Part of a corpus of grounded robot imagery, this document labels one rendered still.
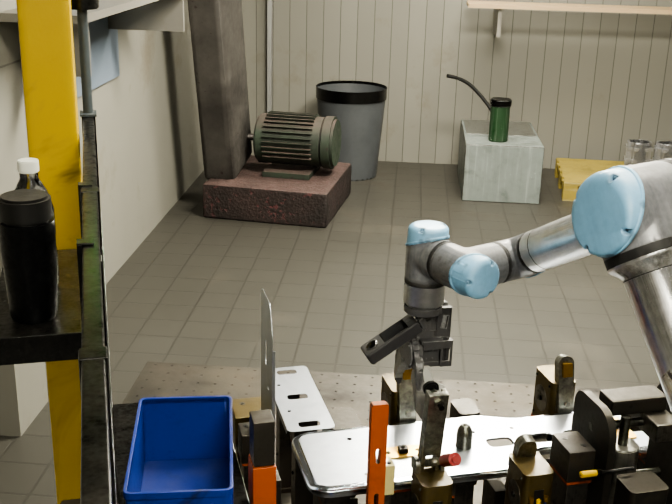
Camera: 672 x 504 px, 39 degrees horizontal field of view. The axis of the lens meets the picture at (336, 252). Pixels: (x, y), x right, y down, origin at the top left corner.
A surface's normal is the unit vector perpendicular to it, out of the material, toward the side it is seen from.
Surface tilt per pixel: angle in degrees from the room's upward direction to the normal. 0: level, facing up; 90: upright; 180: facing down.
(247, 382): 0
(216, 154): 102
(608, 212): 84
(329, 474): 0
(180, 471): 0
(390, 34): 90
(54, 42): 90
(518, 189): 90
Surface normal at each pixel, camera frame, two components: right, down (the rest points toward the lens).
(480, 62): -0.08, 0.32
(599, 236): -0.86, 0.04
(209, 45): -0.21, 0.51
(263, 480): 0.24, 0.33
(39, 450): 0.03, -0.94
